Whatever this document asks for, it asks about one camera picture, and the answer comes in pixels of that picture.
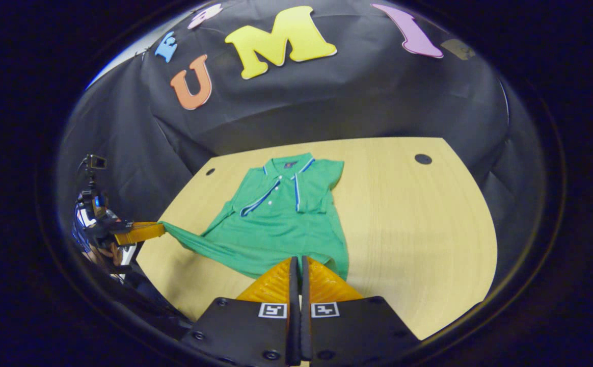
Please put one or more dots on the green T-shirt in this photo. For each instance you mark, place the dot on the green T-shirt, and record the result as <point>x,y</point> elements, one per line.
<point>276,229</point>

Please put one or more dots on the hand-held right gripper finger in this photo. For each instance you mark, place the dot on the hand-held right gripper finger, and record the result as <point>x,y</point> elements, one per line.
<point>306,316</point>
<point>294,316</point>

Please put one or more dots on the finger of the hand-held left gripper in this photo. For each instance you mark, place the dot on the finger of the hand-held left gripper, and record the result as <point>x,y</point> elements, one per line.
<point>141,232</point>

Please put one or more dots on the black backdrop cloth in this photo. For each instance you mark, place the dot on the black backdrop cloth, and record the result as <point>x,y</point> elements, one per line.
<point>352,92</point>

